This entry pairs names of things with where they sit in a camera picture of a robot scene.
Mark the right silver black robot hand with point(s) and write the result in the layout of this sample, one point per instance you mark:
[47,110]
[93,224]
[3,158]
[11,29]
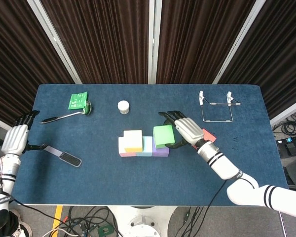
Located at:
[190,130]

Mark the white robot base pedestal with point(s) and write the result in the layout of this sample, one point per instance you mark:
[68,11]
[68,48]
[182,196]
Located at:
[141,222]

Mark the small white jar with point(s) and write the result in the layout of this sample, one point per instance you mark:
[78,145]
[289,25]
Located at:
[123,106]

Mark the light blue cube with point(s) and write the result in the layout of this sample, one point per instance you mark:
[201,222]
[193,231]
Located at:
[146,145]

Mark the grey brush black bristles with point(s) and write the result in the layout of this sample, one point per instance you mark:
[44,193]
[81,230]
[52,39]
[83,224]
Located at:
[69,158]

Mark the pink cube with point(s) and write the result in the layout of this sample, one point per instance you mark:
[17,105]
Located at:
[122,145]

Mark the green cube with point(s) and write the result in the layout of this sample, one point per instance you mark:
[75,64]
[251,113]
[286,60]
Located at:
[164,137]

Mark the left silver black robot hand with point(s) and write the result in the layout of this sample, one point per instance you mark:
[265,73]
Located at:
[14,139]

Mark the purple cube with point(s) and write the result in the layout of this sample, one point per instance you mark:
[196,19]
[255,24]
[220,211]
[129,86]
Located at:
[160,151]

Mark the green floor circuit board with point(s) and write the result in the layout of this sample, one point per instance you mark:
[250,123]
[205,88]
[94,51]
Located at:
[104,230]

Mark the red orange cube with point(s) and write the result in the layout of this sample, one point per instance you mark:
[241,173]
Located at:
[209,135]

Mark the black trouser leg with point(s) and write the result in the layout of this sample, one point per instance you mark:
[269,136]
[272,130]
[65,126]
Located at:
[8,224]

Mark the white black shoe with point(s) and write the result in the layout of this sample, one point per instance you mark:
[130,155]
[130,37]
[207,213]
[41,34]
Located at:
[23,228]

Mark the black power strip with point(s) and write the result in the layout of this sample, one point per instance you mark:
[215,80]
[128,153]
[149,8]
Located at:
[289,140]

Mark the green packet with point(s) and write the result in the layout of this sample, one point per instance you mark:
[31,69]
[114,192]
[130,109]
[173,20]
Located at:
[77,100]

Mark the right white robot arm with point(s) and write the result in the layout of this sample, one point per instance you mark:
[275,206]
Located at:
[236,177]

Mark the yellow cube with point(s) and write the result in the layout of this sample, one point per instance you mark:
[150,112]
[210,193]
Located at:
[132,139]

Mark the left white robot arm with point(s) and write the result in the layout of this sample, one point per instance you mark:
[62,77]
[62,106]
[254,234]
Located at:
[2,177]

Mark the blue table mat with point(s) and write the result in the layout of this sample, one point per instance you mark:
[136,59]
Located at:
[138,185]

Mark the brown curtain partition panel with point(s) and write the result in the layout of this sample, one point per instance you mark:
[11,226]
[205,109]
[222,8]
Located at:
[199,37]
[281,49]
[10,61]
[96,37]

